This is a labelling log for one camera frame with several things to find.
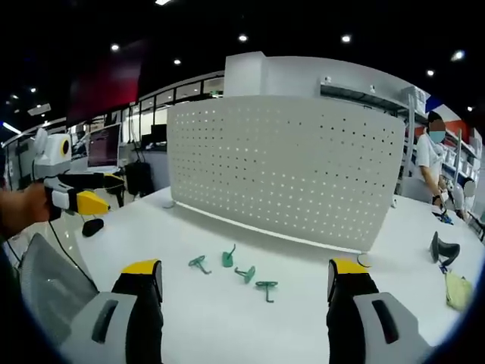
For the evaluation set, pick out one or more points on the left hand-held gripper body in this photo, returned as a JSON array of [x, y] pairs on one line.
[[51, 155]]

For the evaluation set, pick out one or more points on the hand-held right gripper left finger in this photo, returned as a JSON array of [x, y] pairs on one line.
[[129, 326]]

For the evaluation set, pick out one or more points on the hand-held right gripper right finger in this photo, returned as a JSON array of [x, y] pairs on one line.
[[352, 326]]

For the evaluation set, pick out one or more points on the green hook assembly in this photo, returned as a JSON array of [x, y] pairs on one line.
[[267, 286], [248, 273], [227, 258], [198, 262]]

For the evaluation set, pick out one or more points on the white perforated mounting plate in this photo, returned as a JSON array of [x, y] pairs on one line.
[[284, 167]]

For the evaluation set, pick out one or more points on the person's left hand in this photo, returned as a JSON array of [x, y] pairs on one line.
[[22, 208]]

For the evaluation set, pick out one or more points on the black computer mouse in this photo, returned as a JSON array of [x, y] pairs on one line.
[[92, 226]]

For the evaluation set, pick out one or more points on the computer monitor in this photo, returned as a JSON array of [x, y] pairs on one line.
[[103, 146]]

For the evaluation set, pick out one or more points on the black office chair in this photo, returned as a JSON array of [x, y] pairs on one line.
[[138, 178]]

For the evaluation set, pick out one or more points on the grey mesh chair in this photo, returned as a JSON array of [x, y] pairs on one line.
[[53, 280]]

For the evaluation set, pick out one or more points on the yellow-green cloth pouch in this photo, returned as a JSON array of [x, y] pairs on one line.
[[458, 290]]

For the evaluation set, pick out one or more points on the black handheld scanner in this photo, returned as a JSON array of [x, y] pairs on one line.
[[441, 248]]

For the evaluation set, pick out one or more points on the white storage shelving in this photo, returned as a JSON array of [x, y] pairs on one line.
[[460, 151]]

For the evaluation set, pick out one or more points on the dark red wall banner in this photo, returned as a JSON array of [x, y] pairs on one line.
[[106, 83]]

